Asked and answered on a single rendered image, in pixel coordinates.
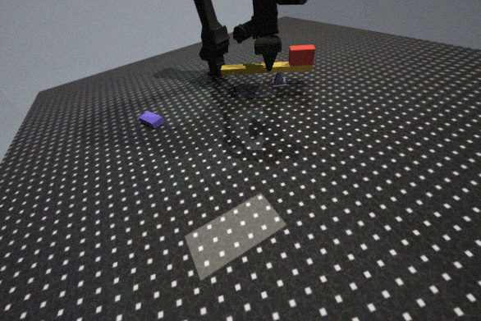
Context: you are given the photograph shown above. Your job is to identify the purple rectangular block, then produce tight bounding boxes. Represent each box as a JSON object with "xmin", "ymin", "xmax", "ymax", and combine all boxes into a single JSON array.
[{"xmin": 138, "ymin": 111, "xmax": 164, "ymax": 129}]

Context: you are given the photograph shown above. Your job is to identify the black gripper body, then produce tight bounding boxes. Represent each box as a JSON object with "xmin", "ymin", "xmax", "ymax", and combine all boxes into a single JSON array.
[{"xmin": 253, "ymin": 4, "xmax": 282, "ymax": 55}]

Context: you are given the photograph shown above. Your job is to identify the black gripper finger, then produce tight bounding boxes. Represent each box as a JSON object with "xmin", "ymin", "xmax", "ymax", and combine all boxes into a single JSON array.
[{"xmin": 262, "ymin": 53, "xmax": 278, "ymax": 71}]

